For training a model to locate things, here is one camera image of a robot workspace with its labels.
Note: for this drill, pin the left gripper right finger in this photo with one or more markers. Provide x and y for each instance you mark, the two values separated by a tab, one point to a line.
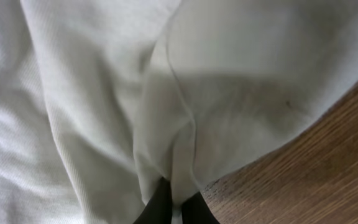
196	211

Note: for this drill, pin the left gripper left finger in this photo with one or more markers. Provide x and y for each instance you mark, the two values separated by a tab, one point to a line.
159	208

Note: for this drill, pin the white t-shirt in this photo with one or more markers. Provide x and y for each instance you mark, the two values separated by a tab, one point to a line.
99	100

